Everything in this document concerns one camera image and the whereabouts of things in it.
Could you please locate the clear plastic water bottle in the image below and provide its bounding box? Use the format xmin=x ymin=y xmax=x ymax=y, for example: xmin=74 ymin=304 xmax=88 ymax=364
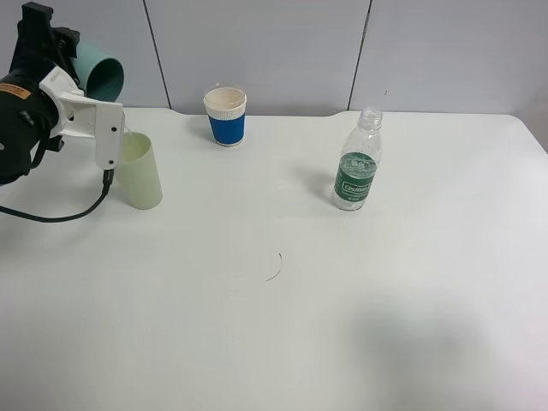
xmin=332 ymin=107 xmax=383 ymax=211

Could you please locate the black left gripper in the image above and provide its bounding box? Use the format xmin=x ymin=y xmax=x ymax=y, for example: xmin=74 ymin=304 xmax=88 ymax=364
xmin=9 ymin=2 xmax=80 ymax=86

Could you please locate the pale green plastic cup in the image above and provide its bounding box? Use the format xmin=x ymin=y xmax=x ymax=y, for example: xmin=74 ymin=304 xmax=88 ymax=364
xmin=115 ymin=132 xmax=163 ymax=210

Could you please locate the teal plastic cup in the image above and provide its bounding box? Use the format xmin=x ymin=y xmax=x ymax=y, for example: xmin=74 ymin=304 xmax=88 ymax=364
xmin=72 ymin=42 xmax=124 ymax=103

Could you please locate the blue sleeved paper cup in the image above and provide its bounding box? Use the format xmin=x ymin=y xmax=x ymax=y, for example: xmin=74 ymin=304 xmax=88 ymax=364
xmin=203 ymin=85 xmax=247 ymax=147

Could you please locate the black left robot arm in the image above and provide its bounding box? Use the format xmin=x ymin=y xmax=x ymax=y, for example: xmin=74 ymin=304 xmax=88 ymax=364
xmin=1 ymin=2 xmax=80 ymax=185

